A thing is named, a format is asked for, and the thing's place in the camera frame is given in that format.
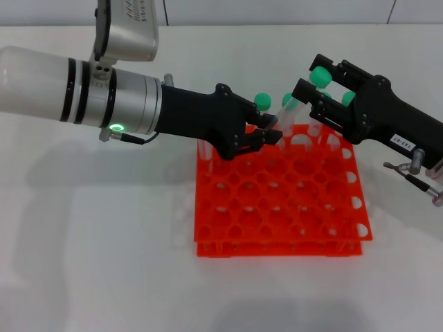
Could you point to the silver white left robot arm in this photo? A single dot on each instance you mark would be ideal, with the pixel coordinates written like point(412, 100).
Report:
point(69, 90)

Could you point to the clear tube with green cap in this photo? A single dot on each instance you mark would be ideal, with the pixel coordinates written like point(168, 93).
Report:
point(206, 155)
point(347, 98)
point(286, 100)
point(263, 100)
point(315, 128)
point(320, 76)

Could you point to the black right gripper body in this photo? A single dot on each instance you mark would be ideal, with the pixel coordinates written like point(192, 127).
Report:
point(380, 114)

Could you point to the orange test tube rack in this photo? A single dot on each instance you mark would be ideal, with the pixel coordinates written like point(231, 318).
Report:
point(277, 193)

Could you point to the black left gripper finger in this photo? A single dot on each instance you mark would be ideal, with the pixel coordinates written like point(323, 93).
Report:
point(264, 121)
point(266, 138)

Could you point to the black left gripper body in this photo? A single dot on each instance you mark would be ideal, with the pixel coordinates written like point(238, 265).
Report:
point(200, 117)

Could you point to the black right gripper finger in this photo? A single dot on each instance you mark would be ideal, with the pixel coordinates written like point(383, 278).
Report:
point(349, 74)
point(304, 90)

